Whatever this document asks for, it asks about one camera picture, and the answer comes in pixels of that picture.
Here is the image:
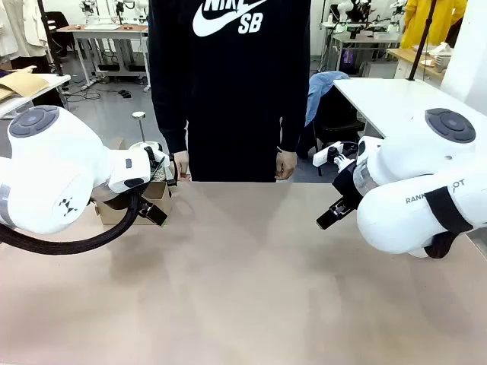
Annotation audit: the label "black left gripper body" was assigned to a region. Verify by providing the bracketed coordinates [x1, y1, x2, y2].
[130, 191, 154, 214]

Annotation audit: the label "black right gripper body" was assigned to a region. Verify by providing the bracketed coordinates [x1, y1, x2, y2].
[332, 162, 367, 209]

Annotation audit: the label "brown cardboard drink carrier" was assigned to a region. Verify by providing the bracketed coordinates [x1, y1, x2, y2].
[94, 137, 173, 226]

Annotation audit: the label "person's left forearm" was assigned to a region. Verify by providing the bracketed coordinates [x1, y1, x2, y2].
[275, 75, 310, 154]

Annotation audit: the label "person's right forearm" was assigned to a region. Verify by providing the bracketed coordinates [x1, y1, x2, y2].
[150, 75, 190, 154]

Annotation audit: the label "person's right hand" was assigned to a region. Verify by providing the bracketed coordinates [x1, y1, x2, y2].
[172, 151, 193, 182]

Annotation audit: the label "person's left hand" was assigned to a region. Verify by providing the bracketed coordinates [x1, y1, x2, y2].
[274, 151, 298, 182]

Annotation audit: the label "black chair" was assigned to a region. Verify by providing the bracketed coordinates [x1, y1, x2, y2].
[296, 90, 367, 176]

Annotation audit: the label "round silver stool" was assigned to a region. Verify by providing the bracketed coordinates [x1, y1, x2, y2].
[131, 110, 148, 144]

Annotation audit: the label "white side table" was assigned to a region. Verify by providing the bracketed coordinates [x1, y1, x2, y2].
[332, 77, 477, 140]

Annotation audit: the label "blue cloth jacket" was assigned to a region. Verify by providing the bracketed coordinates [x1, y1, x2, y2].
[304, 71, 351, 129]

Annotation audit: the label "person in black sweatshirt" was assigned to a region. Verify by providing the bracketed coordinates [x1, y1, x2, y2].
[147, 0, 312, 183]

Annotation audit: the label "wooden table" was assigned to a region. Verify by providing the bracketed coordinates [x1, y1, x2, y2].
[385, 46, 447, 82]

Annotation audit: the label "grey lab table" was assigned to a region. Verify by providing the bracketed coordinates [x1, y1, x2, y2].
[320, 21, 405, 74]

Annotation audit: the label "white table with grey legs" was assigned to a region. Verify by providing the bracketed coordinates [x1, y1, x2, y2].
[0, 71, 72, 119]

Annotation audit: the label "black tripod pole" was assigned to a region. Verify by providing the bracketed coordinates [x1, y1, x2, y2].
[407, 0, 438, 82]

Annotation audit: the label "brown cardboard sheets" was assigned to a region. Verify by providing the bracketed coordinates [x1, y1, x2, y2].
[0, 66, 51, 102]

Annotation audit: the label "brown topped lab table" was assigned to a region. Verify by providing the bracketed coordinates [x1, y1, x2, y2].
[56, 23, 151, 86]

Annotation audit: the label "black stand pole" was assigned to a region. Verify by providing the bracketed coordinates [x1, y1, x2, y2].
[37, 0, 65, 78]

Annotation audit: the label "person in yellow coat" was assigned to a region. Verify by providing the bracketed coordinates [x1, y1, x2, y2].
[400, 0, 469, 50]

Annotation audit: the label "white hanging clothes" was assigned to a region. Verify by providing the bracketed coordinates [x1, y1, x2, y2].
[0, 0, 51, 62]

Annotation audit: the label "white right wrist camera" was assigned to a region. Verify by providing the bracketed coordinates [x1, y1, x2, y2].
[312, 140, 359, 167]

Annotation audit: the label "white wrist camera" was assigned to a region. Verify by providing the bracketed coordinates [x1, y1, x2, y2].
[128, 141, 170, 160]
[312, 140, 359, 167]

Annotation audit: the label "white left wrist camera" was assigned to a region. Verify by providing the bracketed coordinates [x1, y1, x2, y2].
[128, 141, 170, 160]

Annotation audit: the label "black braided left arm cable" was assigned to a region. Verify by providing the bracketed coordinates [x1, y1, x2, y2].
[0, 192, 153, 256]

